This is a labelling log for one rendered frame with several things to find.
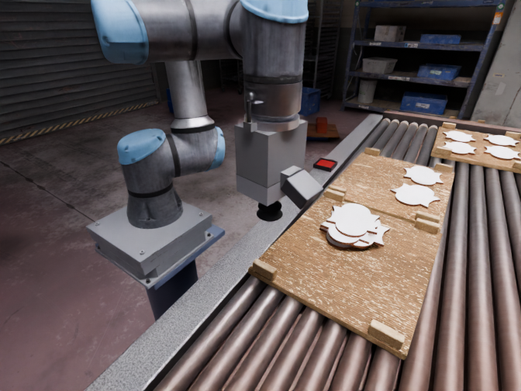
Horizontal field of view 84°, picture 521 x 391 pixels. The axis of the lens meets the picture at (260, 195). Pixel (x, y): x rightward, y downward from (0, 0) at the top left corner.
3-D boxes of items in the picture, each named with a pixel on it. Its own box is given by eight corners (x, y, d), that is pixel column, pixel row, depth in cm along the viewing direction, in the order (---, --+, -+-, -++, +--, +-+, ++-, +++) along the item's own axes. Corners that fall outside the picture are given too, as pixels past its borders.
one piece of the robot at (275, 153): (301, 114, 30) (292, 237, 39) (345, 100, 36) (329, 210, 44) (225, 96, 37) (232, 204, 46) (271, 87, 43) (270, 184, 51)
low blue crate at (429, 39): (418, 44, 412) (421, 35, 406) (419, 42, 441) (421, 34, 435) (458, 45, 394) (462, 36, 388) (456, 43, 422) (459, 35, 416)
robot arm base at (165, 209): (119, 213, 83) (109, 182, 78) (165, 194, 92) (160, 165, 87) (144, 237, 74) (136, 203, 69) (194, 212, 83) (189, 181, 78)
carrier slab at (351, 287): (247, 273, 68) (247, 268, 68) (323, 198, 97) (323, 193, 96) (404, 361, 51) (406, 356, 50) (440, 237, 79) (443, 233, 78)
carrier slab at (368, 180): (322, 196, 98) (323, 192, 97) (361, 154, 126) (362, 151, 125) (439, 233, 81) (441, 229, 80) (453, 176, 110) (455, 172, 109)
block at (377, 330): (366, 333, 54) (369, 324, 52) (369, 326, 55) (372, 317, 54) (399, 352, 51) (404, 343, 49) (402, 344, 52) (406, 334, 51)
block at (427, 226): (412, 227, 81) (415, 219, 79) (414, 224, 82) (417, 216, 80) (436, 235, 78) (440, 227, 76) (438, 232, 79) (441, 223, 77)
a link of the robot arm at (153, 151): (122, 178, 80) (110, 130, 73) (171, 168, 85) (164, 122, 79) (129, 198, 71) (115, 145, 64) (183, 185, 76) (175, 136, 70)
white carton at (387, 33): (372, 41, 459) (375, 25, 447) (381, 40, 475) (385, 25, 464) (394, 42, 437) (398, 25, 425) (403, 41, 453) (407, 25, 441)
